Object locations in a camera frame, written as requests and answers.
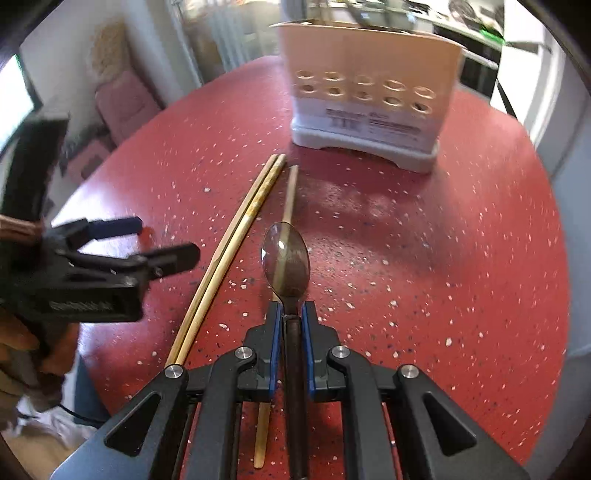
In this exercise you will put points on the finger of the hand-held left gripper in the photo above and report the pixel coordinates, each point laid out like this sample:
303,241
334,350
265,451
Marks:
171,261
115,226

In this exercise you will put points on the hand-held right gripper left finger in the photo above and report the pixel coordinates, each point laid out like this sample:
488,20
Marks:
275,346

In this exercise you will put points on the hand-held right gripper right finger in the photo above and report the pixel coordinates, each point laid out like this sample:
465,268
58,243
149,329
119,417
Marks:
308,346

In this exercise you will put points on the plain wooden chopstick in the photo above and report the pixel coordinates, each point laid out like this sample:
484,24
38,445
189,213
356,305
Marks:
290,194
249,196

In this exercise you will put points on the beige plastic utensil holder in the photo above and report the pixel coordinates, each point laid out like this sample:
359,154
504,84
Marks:
369,60

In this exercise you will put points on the person's left hand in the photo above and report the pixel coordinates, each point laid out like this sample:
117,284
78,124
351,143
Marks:
57,364

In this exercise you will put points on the single pink plastic stool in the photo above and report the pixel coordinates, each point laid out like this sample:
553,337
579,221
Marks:
87,157

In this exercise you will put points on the person's blue jeans leg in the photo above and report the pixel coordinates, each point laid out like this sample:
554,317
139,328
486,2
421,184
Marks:
90,392

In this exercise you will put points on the stack of pink stools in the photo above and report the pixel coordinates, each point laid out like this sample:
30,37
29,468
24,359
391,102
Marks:
127,106

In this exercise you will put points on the yellowish mesh bag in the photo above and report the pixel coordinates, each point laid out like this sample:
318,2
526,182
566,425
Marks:
106,50

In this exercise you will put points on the sliding glass door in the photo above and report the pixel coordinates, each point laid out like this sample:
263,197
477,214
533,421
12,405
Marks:
231,32

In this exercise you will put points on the black built-in oven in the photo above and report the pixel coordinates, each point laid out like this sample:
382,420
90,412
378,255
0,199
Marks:
475,60

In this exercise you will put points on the white refrigerator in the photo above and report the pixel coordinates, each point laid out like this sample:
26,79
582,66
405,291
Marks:
526,46

